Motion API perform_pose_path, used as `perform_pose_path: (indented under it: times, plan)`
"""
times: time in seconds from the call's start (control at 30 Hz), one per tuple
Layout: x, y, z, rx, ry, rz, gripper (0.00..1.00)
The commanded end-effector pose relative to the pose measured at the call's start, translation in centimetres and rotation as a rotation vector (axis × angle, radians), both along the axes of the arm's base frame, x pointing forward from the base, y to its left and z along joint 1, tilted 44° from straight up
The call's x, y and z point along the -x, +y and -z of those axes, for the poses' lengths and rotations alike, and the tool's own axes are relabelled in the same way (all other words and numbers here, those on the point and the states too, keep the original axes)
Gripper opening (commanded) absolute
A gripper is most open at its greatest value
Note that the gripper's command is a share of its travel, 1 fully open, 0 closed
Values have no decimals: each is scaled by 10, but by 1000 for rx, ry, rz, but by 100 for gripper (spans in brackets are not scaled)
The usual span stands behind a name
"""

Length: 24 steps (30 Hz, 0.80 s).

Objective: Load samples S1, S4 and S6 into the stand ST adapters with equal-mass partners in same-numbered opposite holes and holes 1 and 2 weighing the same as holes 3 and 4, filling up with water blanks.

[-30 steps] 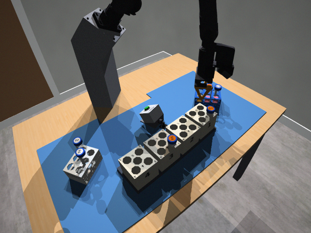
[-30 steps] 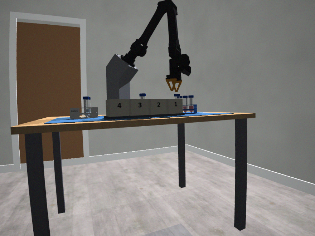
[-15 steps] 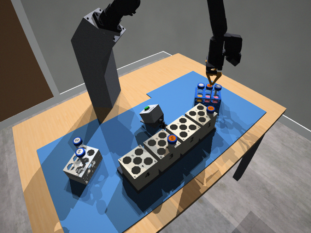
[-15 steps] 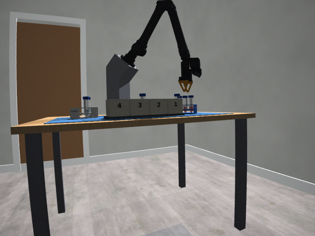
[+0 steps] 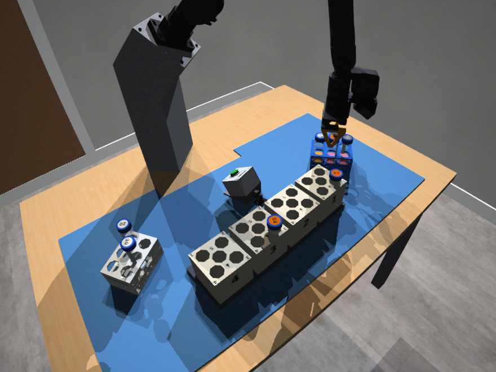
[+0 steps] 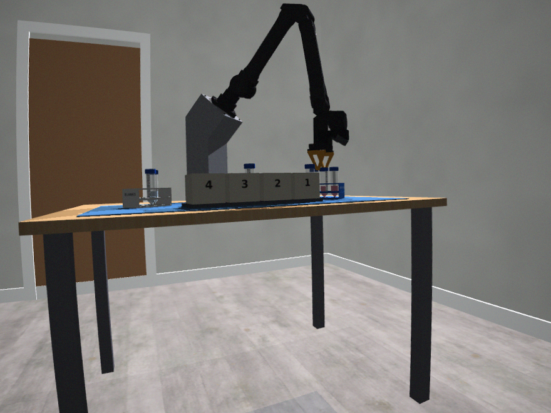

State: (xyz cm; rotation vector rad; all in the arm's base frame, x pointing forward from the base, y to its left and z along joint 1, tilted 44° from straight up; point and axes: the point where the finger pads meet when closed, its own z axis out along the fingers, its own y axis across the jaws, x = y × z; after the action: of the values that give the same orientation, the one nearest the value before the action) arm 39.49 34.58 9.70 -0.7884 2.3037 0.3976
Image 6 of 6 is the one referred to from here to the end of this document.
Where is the beige bucket adapter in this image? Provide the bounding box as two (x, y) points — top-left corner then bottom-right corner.
(259, 173), (292, 201)
(185, 173), (225, 205)
(291, 173), (320, 200)
(225, 173), (260, 203)

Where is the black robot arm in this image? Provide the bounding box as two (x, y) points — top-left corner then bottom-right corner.
(211, 4), (349, 146)

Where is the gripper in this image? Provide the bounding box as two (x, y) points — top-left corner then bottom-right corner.
(307, 130), (334, 170)

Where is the blue tube rack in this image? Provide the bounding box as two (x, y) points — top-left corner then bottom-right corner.
(320, 183), (344, 199)

